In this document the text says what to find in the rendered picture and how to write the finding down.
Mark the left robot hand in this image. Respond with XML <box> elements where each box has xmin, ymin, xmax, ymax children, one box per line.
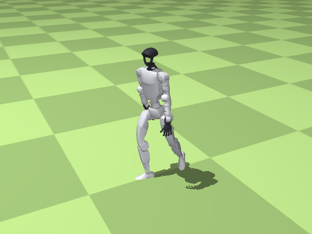
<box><xmin>160</xmin><ymin>117</ymin><xmax>172</xmax><ymax>136</ymax></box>

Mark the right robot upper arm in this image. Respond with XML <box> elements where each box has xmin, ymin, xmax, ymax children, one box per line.
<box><xmin>136</xmin><ymin>67</ymin><xmax>144</xmax><ymax>94</ymax></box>

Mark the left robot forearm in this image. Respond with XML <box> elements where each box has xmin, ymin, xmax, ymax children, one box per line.
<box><xmin>164</xmin><ymin>95</ymin><xmax>172</xmax><ymax>122</ymax></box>

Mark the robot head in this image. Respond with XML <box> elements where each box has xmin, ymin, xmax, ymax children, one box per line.
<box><xmin>142</xmin><ymin>47</ymin><xmax>158</xmax><ymax>71</ymax></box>

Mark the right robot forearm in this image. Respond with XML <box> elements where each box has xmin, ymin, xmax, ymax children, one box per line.
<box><xmin>139</xmin><ymin>93</ymin><xmax>149</xmax><ymax>108</ymax></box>

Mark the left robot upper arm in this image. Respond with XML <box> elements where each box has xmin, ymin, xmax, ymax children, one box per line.
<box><xmin>158</xmin><ymin>71</ymin><xmax>170</xmax><ymax>102</ymax></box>

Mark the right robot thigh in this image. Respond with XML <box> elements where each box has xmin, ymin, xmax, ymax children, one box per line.
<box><xmin>136</xmin><ymin>109</ymin><xmax>153</xmax><ymax>151</ymax></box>

